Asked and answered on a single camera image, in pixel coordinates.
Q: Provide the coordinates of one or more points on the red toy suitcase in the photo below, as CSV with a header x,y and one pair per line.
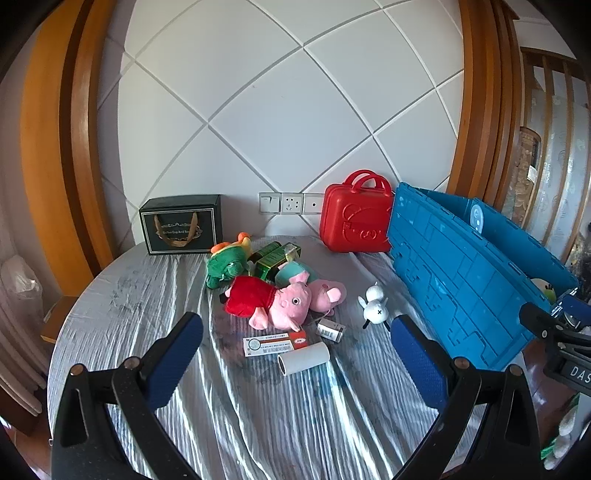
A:
x,y
355,221

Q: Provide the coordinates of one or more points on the open green carton box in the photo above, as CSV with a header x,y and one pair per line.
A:
x,y
272,263

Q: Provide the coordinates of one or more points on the white single-hole wall plate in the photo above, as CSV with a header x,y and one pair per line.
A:
x,y
313,203

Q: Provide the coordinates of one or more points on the white and green bundle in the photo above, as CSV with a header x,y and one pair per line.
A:
x,y
563,434

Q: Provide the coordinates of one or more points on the red and white medicine box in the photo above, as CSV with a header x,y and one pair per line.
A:
x,y
272,345

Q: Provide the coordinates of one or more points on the white wall switch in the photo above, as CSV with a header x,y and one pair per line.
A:
x,y
269,203

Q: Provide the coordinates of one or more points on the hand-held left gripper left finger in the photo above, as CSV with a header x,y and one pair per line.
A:
x,y
178,350

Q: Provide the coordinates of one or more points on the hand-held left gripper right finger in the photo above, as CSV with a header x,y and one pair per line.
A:
x,y
418,360

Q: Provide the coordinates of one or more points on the pink pig plush red dress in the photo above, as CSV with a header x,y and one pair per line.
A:
x,y
258,295

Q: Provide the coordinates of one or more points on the wooden railing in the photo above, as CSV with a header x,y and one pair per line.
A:
x,y
554,138

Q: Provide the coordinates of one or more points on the gold foil packet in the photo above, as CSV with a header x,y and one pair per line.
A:
x,y
292,252

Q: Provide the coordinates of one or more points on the pink pig plush teal dress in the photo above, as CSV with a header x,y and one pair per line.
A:
x,y
323,293

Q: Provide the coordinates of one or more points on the white wall socket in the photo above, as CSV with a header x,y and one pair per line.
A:
x,y
292,203

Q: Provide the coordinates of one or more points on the dark green carton box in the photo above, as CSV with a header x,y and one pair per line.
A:
x,y
263,251

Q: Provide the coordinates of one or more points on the clear plastic bag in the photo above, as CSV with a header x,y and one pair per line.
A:
x,y
21,286

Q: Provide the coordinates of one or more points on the small white box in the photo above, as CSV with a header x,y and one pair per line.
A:
x,y
330,330

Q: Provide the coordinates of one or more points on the white paper roll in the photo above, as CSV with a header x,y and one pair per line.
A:
x,y
304,360

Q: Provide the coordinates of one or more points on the yellow green plush toy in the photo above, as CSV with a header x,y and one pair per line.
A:
x,y
545,290

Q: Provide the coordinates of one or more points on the desktop with grey tablecloth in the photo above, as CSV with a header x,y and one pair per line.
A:
x,y
184,286

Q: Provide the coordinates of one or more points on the blue plastic crate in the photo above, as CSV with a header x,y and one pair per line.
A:
x,y
452,277

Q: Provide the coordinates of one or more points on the dark gift bag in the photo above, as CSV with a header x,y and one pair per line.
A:
x,y
180,226

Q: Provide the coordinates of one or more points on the curved wooden wall frame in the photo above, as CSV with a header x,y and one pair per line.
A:
x,y
480,92
55,138

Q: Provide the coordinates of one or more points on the white plush toy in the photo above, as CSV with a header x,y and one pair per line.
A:
x,y
375,307

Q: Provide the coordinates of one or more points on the wooden chair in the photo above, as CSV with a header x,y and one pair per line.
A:
x,y
60,318

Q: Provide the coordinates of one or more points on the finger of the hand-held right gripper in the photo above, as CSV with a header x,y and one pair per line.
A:
x,y
538,318

